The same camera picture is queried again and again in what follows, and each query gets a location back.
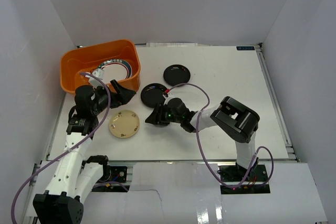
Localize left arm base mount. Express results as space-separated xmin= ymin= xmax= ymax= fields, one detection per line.
xmin=82 ymin=155 xmax=128 ymax=193

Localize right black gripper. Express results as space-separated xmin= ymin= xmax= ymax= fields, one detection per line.
xmin=145 ymin=103 xmax=182 ymax=126

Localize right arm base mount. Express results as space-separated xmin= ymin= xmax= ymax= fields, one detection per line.
xmin=215 ymin=165 xmax=270 ymax=192

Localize black plate front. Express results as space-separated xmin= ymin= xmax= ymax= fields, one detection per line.
xmin=140 ymin=83 xmax=167 ymax=108

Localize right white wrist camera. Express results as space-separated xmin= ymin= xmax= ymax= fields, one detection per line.
xmin=163 ymin=89 xmax=174 ymax=105

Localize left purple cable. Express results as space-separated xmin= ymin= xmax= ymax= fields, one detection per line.
xmin=10 ymin=71 xmax=129 ymax=224

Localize orange plastic bin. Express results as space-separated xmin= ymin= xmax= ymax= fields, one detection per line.
xmin=60 ymin=39 xmax=141 ymax=95

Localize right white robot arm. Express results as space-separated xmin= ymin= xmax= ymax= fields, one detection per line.
xmin=145 ymin=97 xmax=260 ymax=182

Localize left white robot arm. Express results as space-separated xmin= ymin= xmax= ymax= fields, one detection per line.
xmin=33 ymin=80 xmax=136 ymax=223

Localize white green rimmed plate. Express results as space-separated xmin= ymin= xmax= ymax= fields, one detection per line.
xmin=96 ymin=58 xmax=132 ymax=84

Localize blue table label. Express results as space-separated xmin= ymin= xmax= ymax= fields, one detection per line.
xmin=236 ymin=46 xmax=255 ymax=51

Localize white papers at back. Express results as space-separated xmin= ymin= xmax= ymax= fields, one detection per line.
xmin=146 ymin=42 xmax=198 ymax=47

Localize black plate rear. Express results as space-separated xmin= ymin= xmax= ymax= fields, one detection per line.
xmin=163 ymin=64 xmax=191 ymax=86

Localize black plate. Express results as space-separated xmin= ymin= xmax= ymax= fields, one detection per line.
xmin=163 ymin=64 xmax=191 ymax=86
xmin=140 ymin=83 xmax=167 ymax=108

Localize small yellow floral plate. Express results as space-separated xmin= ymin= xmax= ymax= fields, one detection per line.
xmin=109 ymin=110 xmax=140 ymax=138

